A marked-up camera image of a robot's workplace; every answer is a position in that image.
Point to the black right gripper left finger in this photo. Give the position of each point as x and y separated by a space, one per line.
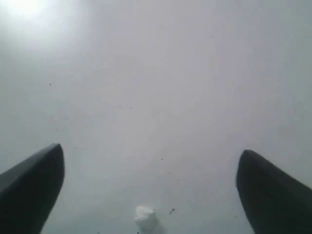
29 191

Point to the white paper wad middle centre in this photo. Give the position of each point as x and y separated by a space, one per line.
147 221

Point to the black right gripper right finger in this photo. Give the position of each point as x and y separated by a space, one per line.
273 201

